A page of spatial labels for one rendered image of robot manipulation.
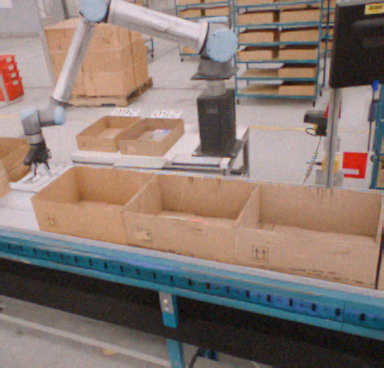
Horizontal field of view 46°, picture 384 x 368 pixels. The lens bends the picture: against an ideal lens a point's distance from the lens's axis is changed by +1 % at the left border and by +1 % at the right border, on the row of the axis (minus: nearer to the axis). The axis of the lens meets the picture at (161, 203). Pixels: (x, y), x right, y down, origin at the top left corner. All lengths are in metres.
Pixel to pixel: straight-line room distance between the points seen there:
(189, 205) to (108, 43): 4.62
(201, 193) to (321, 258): 0.55
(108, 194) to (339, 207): 0.90
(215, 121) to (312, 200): 1.05
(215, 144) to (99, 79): 3.99
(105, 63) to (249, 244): 5.11
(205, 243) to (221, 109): 1.18
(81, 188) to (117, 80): 4.37
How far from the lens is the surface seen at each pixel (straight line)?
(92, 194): 1.93
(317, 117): 2.10
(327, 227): 1.63
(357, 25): 1.82
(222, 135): 2.51
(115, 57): 6.18
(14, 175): 2.63
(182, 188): 1.70
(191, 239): 1.43
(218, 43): 2.21
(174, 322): 1.63
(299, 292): 1.35
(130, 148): 2.67
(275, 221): 1.65
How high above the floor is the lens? 1.79
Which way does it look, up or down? 29 degrees down
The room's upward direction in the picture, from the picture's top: 8 degrees counter-clockwise
